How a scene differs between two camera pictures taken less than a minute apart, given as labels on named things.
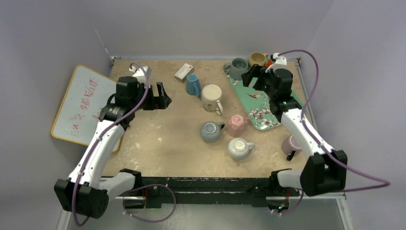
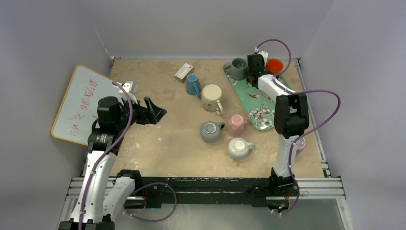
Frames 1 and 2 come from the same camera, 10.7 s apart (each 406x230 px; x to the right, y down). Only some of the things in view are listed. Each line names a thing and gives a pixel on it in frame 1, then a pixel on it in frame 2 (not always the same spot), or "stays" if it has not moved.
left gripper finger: x=167 y=100 to x=156 y=113
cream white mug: x=210 y=94 stays
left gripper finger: x=161 y=89 to x=151 y=112
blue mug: x=193 y=85 stays
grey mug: x=239 y=66 stays
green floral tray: x=257 y=104 stays
